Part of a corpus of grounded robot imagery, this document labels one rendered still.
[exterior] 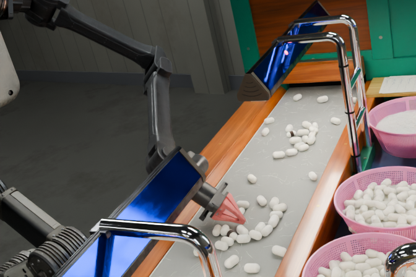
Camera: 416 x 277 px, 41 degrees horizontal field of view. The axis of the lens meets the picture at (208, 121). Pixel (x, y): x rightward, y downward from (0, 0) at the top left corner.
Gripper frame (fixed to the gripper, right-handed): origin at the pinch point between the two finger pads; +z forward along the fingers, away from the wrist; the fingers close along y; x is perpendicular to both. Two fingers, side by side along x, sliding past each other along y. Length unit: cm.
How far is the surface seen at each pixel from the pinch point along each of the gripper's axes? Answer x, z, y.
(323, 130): -4, 8, 51
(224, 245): 0.2, -0.6, -10.2
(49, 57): 267, -228, 324
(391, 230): -24.1, 26.4, -1.8
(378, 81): -15, 16, 81
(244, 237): -2.3, 2.3, -6.8
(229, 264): -2.1, 2.2, -16.4
